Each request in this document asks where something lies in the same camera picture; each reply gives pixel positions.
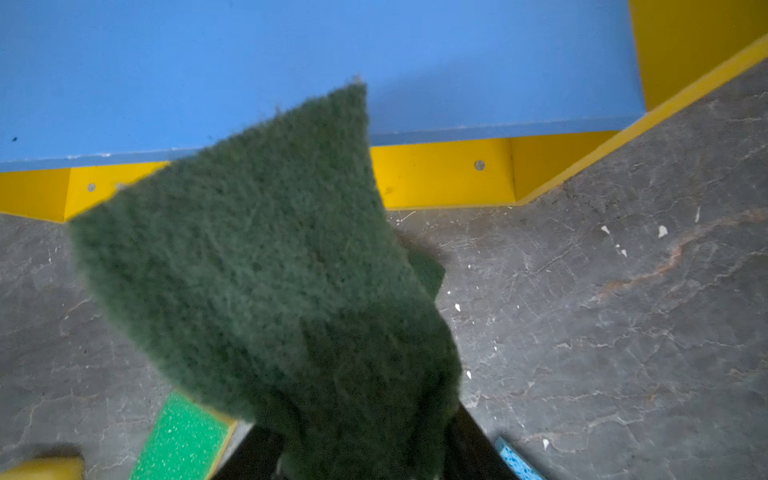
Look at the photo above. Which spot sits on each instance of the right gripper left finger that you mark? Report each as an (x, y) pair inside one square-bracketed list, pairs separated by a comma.
[(255, 458)]

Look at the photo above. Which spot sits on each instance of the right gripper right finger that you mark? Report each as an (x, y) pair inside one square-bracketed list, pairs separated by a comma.
[(469, 455)]

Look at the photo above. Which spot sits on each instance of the bright green sponge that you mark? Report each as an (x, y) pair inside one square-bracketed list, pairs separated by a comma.
[(187, 442)]

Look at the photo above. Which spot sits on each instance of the dark green sponge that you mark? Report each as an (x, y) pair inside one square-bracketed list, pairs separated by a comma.
[(262, 277), (427, 267)]

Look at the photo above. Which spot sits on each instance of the yellow shelf pink blue boards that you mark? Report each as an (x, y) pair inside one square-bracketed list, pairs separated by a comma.
[(471, 103)]

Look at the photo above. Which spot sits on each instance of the blue sponge right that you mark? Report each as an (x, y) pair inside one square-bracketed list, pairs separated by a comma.
[(519, 466)]

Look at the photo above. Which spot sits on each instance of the yellow sponge front left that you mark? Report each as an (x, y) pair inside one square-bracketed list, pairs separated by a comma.
[(55, 468)]

